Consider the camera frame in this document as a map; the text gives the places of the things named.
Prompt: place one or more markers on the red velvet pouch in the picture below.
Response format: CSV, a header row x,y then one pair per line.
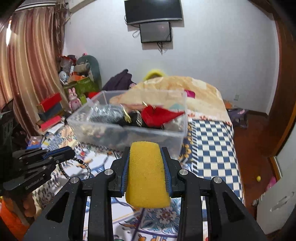
x,y
155,117

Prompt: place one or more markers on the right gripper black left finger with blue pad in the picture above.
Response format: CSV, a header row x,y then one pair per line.
x,y
118,186

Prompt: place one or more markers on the brown wooden door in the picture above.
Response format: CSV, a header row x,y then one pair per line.
x,y
281,117

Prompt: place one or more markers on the large black wall television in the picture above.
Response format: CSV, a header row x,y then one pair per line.
x,y
152,10

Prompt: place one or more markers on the peach fleece blanket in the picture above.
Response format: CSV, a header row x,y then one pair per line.
x,y
201,100

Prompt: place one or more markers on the black speaker box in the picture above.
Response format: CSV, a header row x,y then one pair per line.
x,y
13,136

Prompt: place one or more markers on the yellow sponge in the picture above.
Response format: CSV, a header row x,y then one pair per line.
x,y
146,182

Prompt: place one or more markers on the dark purple garment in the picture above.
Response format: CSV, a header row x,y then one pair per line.
x,y
121,81

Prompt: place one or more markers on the grey purple bag on floor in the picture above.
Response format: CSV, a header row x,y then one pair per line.
x,y
238,117

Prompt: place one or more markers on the clear plastic storage bin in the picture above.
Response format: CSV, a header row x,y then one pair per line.
x,y
115,137

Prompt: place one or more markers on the pink striped curtain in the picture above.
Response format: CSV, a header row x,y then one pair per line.
x,y
31,46

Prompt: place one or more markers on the red box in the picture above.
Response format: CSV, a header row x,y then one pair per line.
x,y
48,103

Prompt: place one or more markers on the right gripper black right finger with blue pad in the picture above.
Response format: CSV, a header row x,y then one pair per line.
x,y
174,186

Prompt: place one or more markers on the yellow curved foam pillow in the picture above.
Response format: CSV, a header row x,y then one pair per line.
x,y
154,73

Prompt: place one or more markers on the grey green plush toy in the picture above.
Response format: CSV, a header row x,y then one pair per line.
x,y
88,65

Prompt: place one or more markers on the pink bunny plush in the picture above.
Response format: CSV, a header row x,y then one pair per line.
x,y
74,101

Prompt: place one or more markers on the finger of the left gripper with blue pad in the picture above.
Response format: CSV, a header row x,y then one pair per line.
x,y
60,155

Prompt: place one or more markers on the small black wall monitor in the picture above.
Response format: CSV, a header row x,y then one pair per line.
x,y
154,32

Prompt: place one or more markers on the white air conditioner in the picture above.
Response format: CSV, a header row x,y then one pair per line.
x,y
78,4

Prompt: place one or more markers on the green cardboard box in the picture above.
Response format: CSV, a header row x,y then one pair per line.
x,y
82,86

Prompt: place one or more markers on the black pouch with silver trim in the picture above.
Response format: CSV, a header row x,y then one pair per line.
x,y
134,118

